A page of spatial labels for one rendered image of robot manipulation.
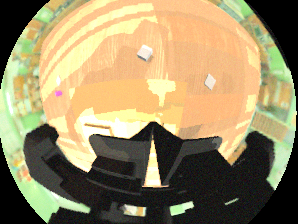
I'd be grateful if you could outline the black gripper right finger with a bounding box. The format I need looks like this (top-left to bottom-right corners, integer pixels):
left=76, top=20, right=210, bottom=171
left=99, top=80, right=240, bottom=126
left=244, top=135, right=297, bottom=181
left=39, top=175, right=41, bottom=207
left=153, top=121, right=223, bottom=186

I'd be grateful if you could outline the white puzzle board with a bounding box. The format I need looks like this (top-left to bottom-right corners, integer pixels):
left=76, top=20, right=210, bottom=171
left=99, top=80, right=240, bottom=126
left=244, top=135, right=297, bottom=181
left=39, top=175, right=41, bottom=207
left=69, top=79, right=188, bottom=160

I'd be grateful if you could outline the white cube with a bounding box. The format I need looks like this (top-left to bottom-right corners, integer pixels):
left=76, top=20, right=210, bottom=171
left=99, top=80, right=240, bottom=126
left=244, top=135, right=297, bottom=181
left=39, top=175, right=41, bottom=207
left=137, top=45, right=153, bottom=61

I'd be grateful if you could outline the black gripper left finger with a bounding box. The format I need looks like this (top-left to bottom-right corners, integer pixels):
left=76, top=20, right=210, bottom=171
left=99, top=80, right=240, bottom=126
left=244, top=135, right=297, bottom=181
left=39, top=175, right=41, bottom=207
left=88, top=121, right=154, bottom=186

